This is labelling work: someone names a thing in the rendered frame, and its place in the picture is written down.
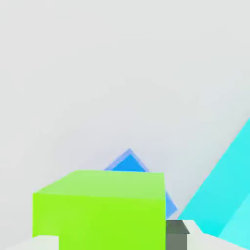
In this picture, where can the small blue cube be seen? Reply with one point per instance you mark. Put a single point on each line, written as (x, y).
(129, 163)

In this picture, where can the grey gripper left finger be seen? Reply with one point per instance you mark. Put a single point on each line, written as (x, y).
(39, 243)

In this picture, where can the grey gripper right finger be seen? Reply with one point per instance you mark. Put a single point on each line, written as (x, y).
(176, 234)

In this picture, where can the large cyan box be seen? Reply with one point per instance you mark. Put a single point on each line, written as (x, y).
(224, 199)

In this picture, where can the small lime green cube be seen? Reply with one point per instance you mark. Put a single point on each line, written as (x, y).
(101, 212)

